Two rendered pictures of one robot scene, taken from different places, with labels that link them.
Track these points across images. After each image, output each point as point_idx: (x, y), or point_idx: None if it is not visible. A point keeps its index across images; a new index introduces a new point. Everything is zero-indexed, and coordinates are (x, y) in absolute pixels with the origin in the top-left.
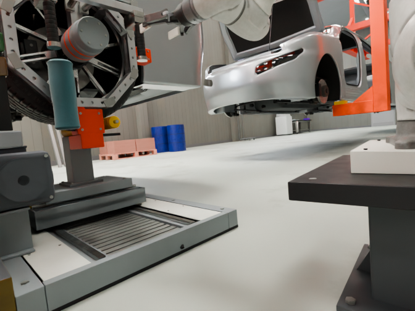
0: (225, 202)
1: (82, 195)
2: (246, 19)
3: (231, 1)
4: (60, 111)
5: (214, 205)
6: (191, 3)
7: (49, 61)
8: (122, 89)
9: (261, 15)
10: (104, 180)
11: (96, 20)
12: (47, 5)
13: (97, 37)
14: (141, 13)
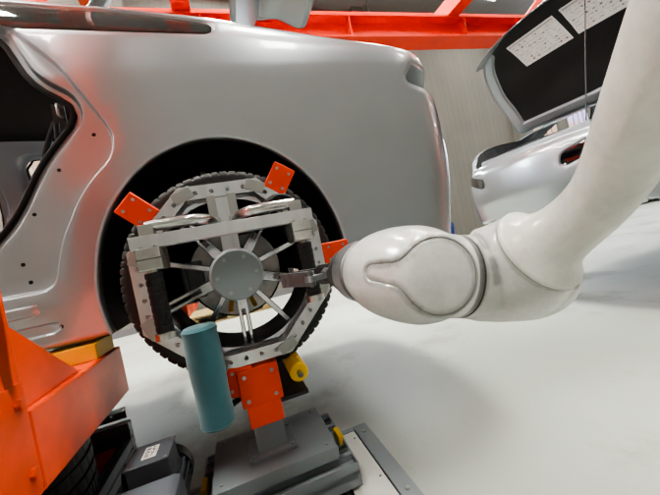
0: (512, 489)
1: (263, 488)
2: (495, 310)
3: (430, 323)
4: (200, 408)
5: (489, 494)
6: (342, 284)
7: (181, 335)
8: (306, 319)
9: (547, 297)
10: (301, 442)
11: (240, 251)
12: (147, 281)
13: (244, 278)
14: (305, 222)
